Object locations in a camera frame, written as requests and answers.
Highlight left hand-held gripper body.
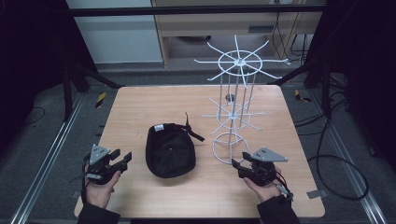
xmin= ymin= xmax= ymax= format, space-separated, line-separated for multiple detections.
xmin=82 ymin=144 xmax=123 ymax=186

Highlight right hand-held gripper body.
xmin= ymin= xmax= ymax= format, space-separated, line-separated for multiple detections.
xmin=247 ymin=147 xmax=290 ymax=188

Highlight white wire rack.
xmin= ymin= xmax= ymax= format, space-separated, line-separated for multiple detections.
xmin=193 ymin=34 xmax=290 ymax=165

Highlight black cap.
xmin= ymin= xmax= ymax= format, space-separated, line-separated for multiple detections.
xmin=145 ymin=112 xmax=206 ymax=179

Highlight person's right hand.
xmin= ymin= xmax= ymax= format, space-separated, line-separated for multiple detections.
xmin=242 ymin=167 xmax=284 ymax=203

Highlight person's left hand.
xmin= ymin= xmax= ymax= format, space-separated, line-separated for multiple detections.
xmin=84 ymin=169 xmax=123 ymax=210

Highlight black metal stand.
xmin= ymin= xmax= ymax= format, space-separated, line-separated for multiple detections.
xmin=267 ymin=59 xmax=334 ymax=119
xmin=62 ymin=59 xmax=125 ymax=122

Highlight white cabinet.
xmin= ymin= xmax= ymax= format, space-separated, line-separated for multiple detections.
xmin=64 ymin=0 xmax=164 ymax=65

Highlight wooden desk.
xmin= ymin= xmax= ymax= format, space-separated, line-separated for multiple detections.
xmin=150 ymin=0 xmax=329 ymax=68

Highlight black horizontal bar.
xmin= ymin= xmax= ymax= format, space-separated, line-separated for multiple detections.
xmin=66 ymin=4 xmax=329 ymax=18

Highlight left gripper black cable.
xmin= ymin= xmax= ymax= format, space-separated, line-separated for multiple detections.
xmin=68 ymin=154 xmax=92 ymax=204

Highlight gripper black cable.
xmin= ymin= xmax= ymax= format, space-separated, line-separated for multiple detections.
xmin=68 ymin=154 xmax=92 ymax=204
xmin=273 ymin=174 xmax=295 ymax=203

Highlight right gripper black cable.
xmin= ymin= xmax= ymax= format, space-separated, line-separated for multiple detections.
xmin=273 ymin=174 xmax=295 ymax=203

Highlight aluminium floor rail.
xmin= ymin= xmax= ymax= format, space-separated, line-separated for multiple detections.
xmin=8 ymin=92 xmax=87 ymax=224
xmin=306 ymin=90 xmax=390 ymax=224

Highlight grey metal bracket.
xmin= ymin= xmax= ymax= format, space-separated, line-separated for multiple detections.
xmin=305 ymin=189 xmax=329 ymax=200

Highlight black floor cable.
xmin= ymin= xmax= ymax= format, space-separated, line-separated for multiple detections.
xmin=293 ymin=71 xmax=371 ymax=202

